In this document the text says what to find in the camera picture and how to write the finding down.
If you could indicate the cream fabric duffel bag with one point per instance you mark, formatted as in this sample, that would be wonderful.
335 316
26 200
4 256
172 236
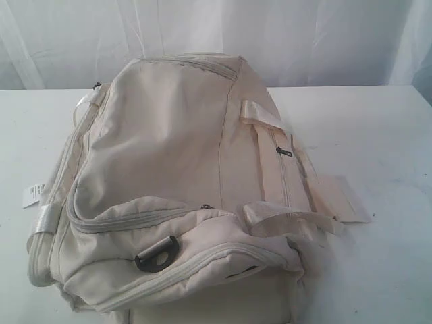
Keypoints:
180 197

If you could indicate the white paper tag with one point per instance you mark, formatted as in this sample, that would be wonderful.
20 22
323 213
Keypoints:
32 194

